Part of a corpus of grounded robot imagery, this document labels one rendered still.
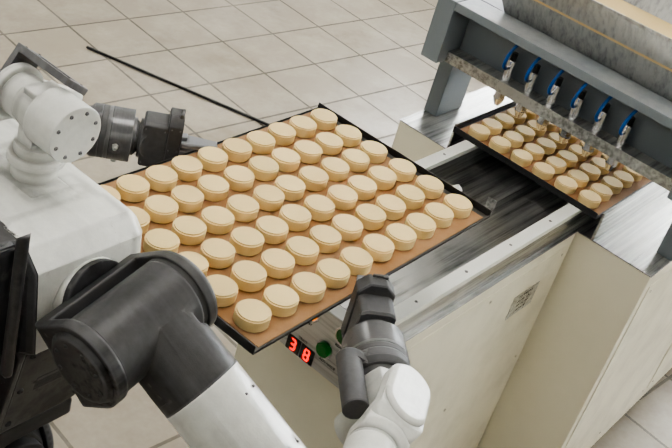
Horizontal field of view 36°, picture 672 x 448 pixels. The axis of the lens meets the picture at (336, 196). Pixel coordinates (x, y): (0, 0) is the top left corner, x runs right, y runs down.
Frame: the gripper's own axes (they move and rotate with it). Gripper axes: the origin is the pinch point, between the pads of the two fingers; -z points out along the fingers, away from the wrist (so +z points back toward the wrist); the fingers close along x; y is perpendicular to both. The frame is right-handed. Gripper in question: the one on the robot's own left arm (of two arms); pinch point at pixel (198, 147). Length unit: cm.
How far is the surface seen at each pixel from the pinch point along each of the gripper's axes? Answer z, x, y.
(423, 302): -44.4, -19.4, -7.9
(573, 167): -91, -19, 51
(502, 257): -64, -20, 10
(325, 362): -30.3, -36.1, -8.6
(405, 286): -45, -25, 4
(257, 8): -41, -111, 320
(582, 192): -88, -17, 37
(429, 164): -54, -20, 42
